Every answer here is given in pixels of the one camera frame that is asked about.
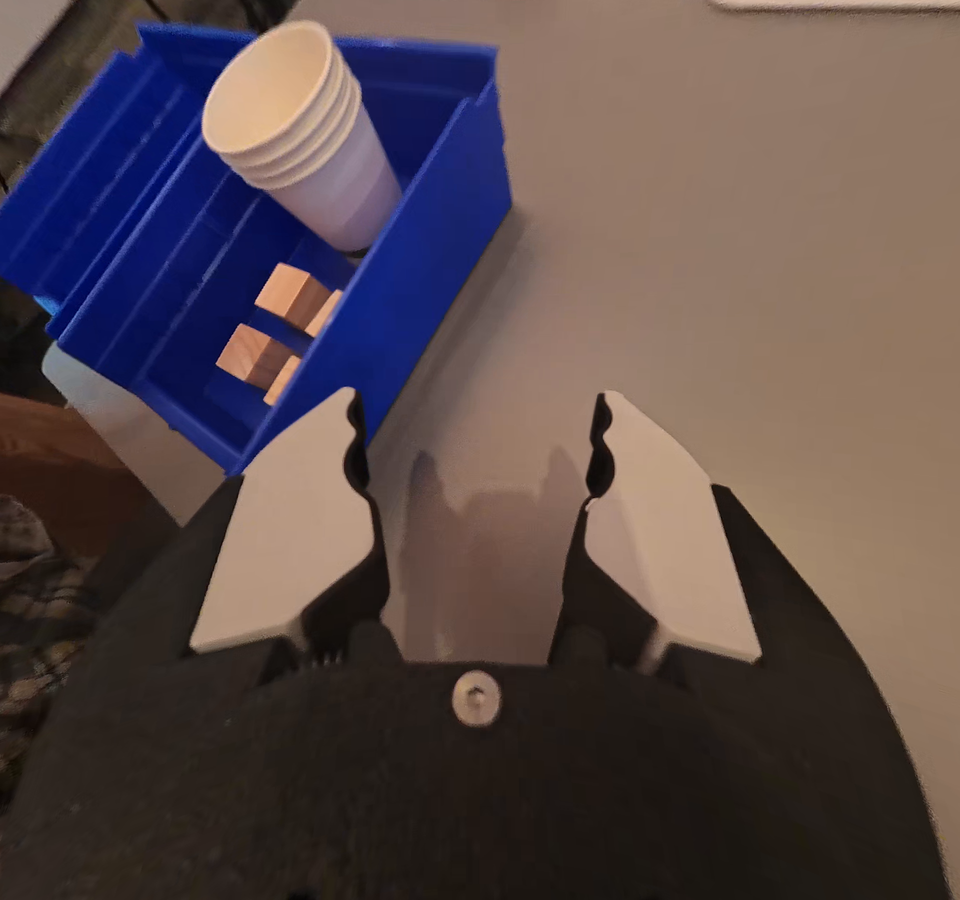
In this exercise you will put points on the blue plastic bin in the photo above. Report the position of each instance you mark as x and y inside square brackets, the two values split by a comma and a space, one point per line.
[420, 254]

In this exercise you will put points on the wooden pillar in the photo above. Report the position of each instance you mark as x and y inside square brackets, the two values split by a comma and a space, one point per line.
[67, 472]

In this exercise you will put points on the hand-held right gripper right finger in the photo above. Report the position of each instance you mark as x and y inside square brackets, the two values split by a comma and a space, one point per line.
[667, 547]

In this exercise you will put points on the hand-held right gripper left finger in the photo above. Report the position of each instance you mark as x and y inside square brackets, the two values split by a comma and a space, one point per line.
[285, 540]

